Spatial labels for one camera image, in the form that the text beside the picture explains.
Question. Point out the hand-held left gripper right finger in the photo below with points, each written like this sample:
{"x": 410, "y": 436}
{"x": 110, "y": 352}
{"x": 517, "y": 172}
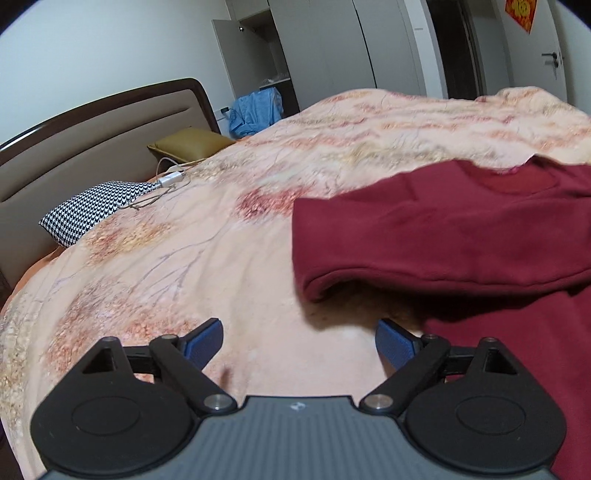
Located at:
{"x": 391, "y": 344}

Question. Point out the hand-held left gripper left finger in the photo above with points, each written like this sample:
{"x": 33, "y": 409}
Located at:
{"x": 206, "y": 342}

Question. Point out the dark red sweater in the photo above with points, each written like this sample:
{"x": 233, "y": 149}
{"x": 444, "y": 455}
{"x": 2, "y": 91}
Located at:
{"x": 438, "y": 230}

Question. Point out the floral peach blanket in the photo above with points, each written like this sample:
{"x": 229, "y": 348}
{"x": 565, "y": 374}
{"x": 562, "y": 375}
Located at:
{"x": 184, "y": 240}

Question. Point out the black white houndstooth pillow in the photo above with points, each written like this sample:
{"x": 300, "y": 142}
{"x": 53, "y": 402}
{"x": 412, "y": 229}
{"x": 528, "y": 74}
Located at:
{"x": 87, "y": 207}

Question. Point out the orange bed sheet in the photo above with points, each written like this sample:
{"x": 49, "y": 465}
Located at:
{"x": 32, "y": 272}

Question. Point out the mustard yellow pillow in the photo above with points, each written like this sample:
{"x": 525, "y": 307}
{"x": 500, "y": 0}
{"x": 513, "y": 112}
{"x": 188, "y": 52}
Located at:
{"x": 189, "y": 143}

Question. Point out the brown beige bed headboard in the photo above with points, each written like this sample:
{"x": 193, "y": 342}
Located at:
{"x": 92, "y": 138}

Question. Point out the blue cloth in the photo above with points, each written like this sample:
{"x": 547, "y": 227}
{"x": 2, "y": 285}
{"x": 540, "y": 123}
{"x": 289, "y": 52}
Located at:
{"x": 254, "y": 113}

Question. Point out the grey wardrobe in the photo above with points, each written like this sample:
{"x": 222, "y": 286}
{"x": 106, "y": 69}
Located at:
{"x": 332, "y": 50}

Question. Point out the white door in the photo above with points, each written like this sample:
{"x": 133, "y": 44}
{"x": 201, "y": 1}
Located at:
{"x": 540, "y": 78}

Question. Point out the red door decoration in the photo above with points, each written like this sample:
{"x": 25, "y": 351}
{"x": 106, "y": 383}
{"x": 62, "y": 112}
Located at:
{"x": 521, "y": 11}

